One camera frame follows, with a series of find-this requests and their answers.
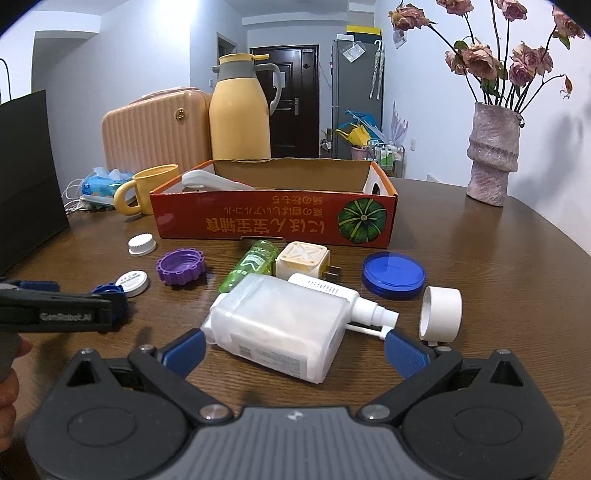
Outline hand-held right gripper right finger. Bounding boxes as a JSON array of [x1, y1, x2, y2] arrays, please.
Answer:
[[360, 330, 527, 424]]

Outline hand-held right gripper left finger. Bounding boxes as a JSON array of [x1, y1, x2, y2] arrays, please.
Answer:
[[65, 329, 234, 425]]

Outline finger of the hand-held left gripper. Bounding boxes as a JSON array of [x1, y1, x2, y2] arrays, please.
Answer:
[[0, 278, 62, 293], [99, 292, 129, 333]]

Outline white ridged cap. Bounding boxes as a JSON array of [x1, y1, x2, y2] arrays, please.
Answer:
[[128, 234, 158, 256]]

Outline purple ridged cap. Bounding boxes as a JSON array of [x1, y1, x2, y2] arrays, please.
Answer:
[[156, 248, 205, 287]]

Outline blue round lid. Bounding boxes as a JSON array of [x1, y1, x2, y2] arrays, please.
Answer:
[[362, 251, 426, 300]]

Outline translucent white bottle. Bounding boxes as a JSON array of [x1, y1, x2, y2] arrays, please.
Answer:
[[199, 272, 361, 385]]

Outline white spray bottle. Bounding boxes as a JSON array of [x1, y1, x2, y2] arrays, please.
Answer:
[[287, 272, 399, 341]]

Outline white yellow charger plug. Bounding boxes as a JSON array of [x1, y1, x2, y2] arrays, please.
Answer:
[[274, 241, 343, 283]]

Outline orange cardboard box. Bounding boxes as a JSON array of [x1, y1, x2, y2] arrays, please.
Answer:
[[150, 158, 399, 245]]

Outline person's left hand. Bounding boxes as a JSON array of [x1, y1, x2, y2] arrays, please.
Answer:
[[0, 338, 34, 455]]

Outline white tape roll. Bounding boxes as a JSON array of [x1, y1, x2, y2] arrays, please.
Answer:
[[419, 286, 463, 347]]

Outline black paper bag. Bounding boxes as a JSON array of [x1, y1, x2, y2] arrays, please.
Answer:
[[0, 59, 71, 277]]

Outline green plastic bottle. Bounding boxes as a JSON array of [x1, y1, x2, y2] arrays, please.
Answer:
[[218, 240, 279, 294]]

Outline blue tissue pack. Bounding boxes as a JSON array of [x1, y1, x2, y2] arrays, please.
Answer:
[[79, 167, 134, 200]]

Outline yellow mug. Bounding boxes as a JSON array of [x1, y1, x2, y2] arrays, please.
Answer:
[[114, 164, 180, 217]]

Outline white brush with red bristles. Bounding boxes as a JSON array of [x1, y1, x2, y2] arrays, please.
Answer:
[[181, 169, 254, 193]]

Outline peach ribbed suitcase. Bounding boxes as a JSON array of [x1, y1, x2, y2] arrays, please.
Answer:
[[102, 86, 214, 178]]

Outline pink textured vase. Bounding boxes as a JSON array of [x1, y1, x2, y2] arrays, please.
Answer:
[[465, 102, 522, 208]]

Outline yellow watering can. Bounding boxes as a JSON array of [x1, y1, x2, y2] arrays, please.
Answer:
[[335, 124, 370, 148]]

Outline yellow thermos jug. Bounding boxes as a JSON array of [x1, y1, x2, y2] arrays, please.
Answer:
[[209, 53, 282, 161]]

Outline blue plastic item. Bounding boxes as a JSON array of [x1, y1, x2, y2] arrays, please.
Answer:
[[344, 110, 384, 139]]

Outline grey refrigerator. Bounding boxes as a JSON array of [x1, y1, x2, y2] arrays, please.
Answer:
[[332, 38, 384, 160]]

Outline white folded umbrella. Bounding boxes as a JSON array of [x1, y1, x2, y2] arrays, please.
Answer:
[[369, 39, 384, 100]]

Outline dark brown door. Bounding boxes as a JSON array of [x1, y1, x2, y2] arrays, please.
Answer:
[[249, 45, 320, 158]]

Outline dried pink rose bouquet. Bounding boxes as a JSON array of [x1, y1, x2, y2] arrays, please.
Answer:
[[388, 0, 587, 114]]

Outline white cables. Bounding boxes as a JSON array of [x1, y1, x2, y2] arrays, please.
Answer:
[[62, 178, 93, 214]]

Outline wire storage rack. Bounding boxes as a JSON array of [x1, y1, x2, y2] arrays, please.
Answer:
[[372, 143, 406, 178]]

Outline purple wall decoration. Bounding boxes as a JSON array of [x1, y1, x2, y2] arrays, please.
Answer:
[[389, 102, 411, 146]]

